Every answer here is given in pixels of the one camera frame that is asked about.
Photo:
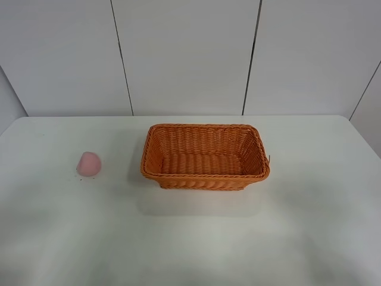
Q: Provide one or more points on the orange woven wicker basket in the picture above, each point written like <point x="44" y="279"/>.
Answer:
<point x="204" y="156"/>

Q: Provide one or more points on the pink peach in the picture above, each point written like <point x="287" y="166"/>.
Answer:
<point x="89" y="164"/>

